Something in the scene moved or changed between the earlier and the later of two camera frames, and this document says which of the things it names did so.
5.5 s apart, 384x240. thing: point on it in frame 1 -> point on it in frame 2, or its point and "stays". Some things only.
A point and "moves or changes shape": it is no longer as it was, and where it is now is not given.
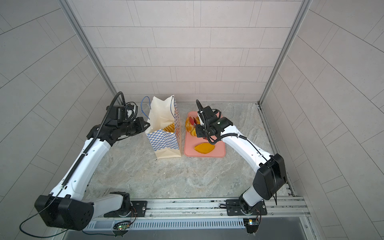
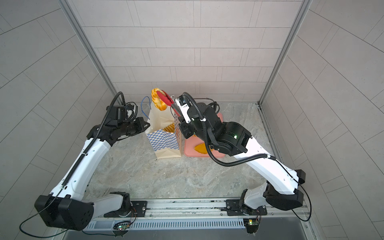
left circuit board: (122, 227) stays
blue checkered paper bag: (166, 144) stays
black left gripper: (139, 121) stays
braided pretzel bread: (188, 125) moves or changes shape
